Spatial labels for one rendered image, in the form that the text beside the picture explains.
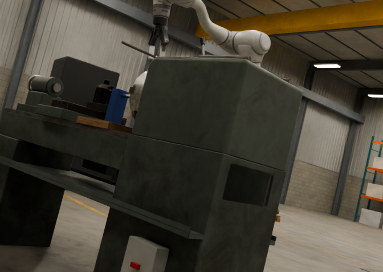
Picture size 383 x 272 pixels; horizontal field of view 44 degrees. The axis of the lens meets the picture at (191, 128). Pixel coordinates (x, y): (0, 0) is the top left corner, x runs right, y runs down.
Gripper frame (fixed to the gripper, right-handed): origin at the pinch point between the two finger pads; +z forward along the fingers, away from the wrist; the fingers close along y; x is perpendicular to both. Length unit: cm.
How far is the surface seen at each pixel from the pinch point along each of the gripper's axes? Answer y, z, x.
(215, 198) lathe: 75, 57, -4
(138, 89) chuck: 5.9, 18.4, -10.6
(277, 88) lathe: 66, 11, 28
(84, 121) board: -28, 39, -26
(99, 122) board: -14.0, 37.7, -22.4
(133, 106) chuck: 2.7, 27.1, -11.4
